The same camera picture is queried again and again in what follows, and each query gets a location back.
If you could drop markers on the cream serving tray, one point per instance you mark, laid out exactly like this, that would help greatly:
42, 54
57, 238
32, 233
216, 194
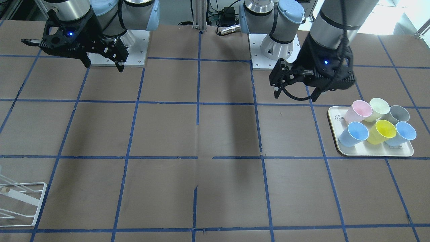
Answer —
338, 125

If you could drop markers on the white wire cup rack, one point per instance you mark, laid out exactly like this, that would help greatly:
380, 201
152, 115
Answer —
21, 203

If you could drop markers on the grey plastic cup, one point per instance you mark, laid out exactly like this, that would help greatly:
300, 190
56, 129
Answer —
396, 114

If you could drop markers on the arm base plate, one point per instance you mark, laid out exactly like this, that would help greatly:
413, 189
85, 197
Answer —
136, 41
265, 52

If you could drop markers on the blue plastic cup on tray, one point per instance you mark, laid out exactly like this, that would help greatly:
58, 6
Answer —
404, 133

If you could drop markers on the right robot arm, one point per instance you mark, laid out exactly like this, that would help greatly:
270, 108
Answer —
116, 17

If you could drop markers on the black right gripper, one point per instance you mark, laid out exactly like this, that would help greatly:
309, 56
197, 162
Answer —
88, 33

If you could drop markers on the yellow plastic cup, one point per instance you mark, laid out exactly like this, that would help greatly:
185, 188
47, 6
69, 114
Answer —
381, 131

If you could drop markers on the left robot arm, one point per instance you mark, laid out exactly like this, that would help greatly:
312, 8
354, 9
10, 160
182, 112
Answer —
337, 20

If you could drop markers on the light blue plastic cup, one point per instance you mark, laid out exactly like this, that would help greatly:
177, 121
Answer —
353, 134

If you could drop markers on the aluminium frame post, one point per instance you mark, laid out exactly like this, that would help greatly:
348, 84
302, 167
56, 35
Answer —
199, 14

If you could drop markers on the pink plastic cup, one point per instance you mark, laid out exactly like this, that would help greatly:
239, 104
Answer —
358, 111

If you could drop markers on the pale green plastic cup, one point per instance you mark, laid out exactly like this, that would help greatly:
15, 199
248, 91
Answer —
379, 108

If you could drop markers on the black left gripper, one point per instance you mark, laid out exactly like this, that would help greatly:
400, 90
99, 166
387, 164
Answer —
309, 55

